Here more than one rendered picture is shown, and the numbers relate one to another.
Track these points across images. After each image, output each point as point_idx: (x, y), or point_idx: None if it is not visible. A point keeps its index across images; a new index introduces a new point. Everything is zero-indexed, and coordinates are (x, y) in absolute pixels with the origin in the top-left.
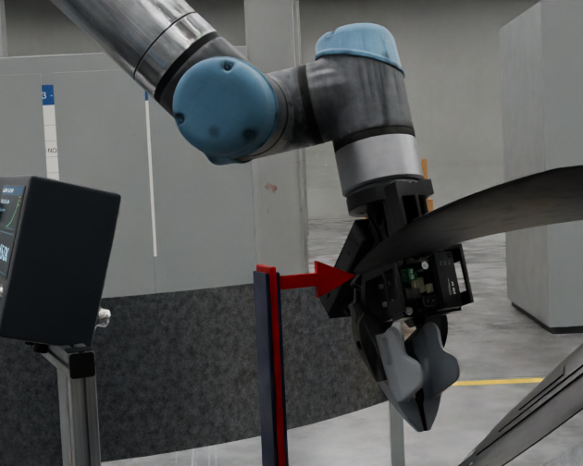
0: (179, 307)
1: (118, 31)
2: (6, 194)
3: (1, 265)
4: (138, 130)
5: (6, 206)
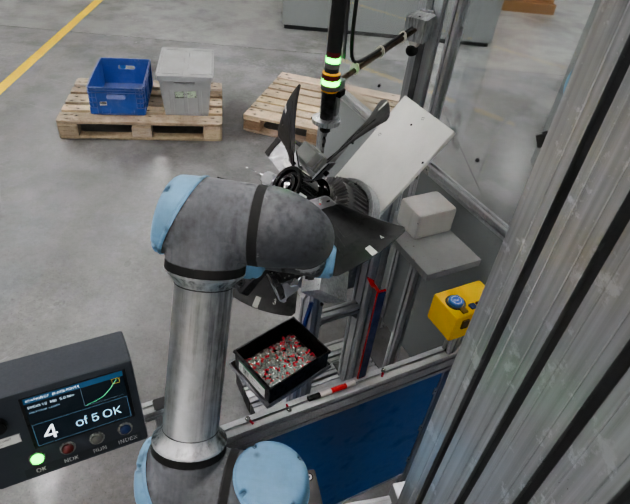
0: None
1: (324, 262)
2: (52, 396)
3: (106, 420)
4: None
5: (66, 399)
